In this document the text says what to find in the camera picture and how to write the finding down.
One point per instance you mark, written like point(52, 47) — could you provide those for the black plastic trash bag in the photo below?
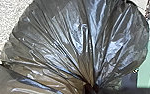
point(71, 46)

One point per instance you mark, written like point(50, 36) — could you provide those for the green framed glass door leaf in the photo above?
point(149, 65)

